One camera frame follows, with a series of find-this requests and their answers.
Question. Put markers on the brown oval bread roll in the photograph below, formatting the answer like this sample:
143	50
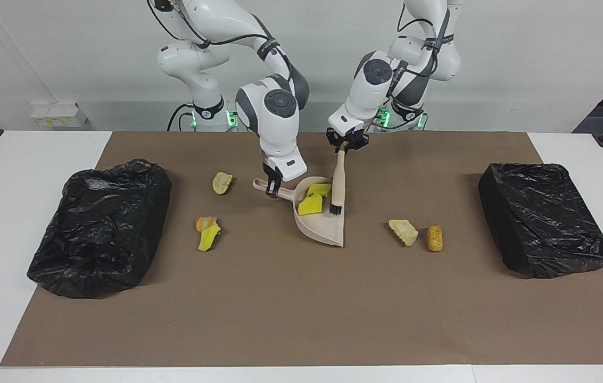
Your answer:
434	238

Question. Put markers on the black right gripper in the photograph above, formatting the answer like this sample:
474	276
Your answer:
272	174

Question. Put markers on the bin with crumpled black bag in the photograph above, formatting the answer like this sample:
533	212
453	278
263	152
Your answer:
99	229

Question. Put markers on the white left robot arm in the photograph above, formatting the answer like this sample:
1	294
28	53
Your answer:
370	96

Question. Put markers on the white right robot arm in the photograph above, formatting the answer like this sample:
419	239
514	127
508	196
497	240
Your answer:
280	133

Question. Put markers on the pale wedge bread piece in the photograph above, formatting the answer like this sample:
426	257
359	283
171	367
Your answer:
403	232

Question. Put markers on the white wall socket box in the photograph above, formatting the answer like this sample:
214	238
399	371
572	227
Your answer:
59	114

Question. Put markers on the pale bread chunk tan crust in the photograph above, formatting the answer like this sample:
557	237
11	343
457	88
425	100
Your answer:
222	183

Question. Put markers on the beige plastic dustpan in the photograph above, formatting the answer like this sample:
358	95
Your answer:
322	229

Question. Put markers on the orange croissant piece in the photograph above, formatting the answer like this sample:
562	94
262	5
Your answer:
204	223

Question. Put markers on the yellow sponge with green back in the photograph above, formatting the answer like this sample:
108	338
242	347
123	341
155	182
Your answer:
208	239

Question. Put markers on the yellow sponge piece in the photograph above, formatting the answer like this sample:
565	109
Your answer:
309	206
320	189

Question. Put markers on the bin with taut black bag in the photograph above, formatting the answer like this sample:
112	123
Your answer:
540	223

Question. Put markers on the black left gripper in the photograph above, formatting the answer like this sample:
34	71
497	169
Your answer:
346	139

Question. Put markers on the brown table mat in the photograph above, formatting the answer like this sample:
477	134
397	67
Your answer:
280	330

